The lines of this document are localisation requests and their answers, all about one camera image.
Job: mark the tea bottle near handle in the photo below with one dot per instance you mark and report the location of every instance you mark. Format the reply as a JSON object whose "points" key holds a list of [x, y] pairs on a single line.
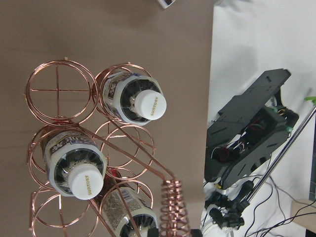
{"points": [[126, 213]]}

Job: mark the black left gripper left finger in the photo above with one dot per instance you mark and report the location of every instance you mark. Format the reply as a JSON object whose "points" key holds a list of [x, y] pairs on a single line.
{"points": [[153, 232]]}

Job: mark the black device chassis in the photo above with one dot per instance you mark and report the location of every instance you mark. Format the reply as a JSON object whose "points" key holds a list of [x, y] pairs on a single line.
{"points": [[250, 127]]}

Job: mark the tea bottle middle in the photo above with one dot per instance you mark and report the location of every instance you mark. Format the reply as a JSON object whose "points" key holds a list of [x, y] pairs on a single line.
{"points": [[75, 166]]}

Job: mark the tea bottle front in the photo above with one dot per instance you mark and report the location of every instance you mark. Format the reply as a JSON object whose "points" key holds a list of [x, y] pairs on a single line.
{"points": [[133, 98]]}

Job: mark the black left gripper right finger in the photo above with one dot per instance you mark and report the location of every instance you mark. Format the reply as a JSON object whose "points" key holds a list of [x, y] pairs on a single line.
{"points": [[196, 233]]}

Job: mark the copper wire bottle basket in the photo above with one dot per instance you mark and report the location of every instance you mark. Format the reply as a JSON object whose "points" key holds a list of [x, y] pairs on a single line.
{"points": [[64, 95]]}

